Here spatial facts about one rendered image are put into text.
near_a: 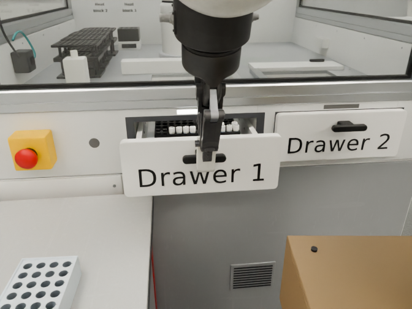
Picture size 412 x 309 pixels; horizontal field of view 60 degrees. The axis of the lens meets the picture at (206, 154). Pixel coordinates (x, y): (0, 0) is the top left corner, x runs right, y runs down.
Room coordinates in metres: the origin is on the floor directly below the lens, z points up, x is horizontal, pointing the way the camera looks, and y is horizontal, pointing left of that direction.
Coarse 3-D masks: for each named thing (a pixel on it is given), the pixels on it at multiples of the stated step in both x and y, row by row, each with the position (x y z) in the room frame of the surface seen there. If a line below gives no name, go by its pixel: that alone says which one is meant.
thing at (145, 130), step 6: (234, 120) 0.89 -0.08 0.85; (240, 120) 0.81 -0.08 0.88; (246, 120) 0.77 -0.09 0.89; (138, 126) 0.73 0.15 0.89; (144, 126) 0.76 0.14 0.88; (150, 126) 0.88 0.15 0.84; (240, 126) 0.81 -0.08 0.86; (246, 126) 0.74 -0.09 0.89; (252, 126) 0.73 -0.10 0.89; (138, 132) 0.69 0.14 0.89; (144, 132) 0.74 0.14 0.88; (150, 132) 0.84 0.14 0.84; (240, 132) 0.80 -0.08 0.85; (246, 132) 0.74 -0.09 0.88; (252, 132) 0.69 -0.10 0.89; (138, 138) 0.66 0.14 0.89; (144, 138) 0.73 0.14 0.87
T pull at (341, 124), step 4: (340, 124) 0.69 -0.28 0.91; (344, 124) 0.69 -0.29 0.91; (348, 124) 0.69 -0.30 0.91; (352, 124) 0.69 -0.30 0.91; (356, 124) 0.69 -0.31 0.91; (360, 124) 0.69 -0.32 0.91; (364, 124) 0.69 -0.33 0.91; (332, 128) 0.69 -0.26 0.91; (336, 128) 0.68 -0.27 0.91; (340, 128) 0.68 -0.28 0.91; (344, 128) 0.68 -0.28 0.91; (348, 128) 0.69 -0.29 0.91; (352, 128) 0.69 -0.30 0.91; (356, 128) 0.69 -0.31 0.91; (360, 128) 0.69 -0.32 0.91; (364, 128) 0.69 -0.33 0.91
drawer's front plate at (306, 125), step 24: (288, 120) 0.71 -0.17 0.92; (312, 120) 0.71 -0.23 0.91; (336, 120) 0.72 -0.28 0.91; (360, 120) 0.73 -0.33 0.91; (384, 120) 0.73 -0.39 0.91; (288, 144) 0.71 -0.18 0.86; (312, 144) 0.72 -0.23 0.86; (336, 144) 0.72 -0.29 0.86; (360, 144) 0.73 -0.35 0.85; (384, 144) 0.73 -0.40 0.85
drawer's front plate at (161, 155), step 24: (120, 144) 0.56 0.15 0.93; (144, 144) 0.57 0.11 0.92; (168, 144) 0.57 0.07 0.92; (192, 144) 0.57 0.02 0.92; (240, 144) 0.58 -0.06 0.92; (264, 144) 0.59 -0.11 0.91; (144, 168) 0.56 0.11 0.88; (168, 168) 0.57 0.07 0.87; (192, 168) 0.57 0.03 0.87; (216, 168) 0.58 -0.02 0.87; (240, 168) 0.58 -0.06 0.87; (264, 168) 0.59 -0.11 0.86; (144, 192) 0.56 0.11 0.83; (168, 192) 0.57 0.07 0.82; (192, 192) 0.57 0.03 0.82
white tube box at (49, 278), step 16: (64, 256) 0.42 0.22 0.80; (16, 272) 0.39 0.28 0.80; (32, 272) 0.39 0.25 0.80; (48, 272) 0.40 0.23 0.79; (64, 272) 0.40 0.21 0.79; (80, 272) 0.42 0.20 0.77; (16, 288) 0.37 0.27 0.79; (32, 288) 0.36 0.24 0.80; (48, 288) 0.36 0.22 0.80; (64, 288) 0.36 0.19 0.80; (0, 304) 0.34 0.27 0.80; (16, 304) 0.34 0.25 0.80; (32, 304) 0.34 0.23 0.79; (48, 304) 0.34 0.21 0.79; (64, 304) 0.35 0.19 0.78
